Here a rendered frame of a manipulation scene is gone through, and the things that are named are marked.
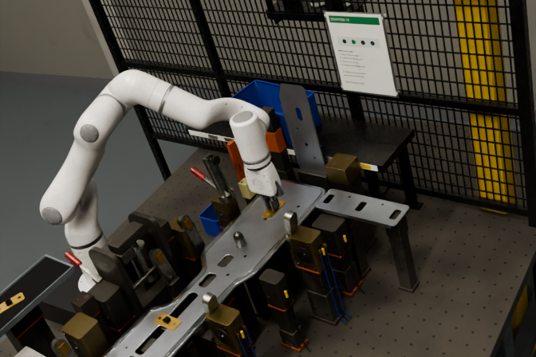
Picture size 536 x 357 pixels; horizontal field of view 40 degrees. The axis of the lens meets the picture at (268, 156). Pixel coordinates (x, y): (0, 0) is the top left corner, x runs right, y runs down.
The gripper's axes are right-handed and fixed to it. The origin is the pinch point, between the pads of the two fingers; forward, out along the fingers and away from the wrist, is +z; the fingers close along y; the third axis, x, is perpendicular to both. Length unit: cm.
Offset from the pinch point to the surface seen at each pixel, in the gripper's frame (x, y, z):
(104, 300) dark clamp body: -53, -21, 0
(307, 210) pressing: 8.3, 5.6, 8.4
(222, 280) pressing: -27.6, -0.5, 7.9
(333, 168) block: 23.4, 7.3, 2.3
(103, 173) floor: 90, -248, 109
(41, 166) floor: 80, -307, 109
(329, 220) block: 8.2, 13.5, 10.1
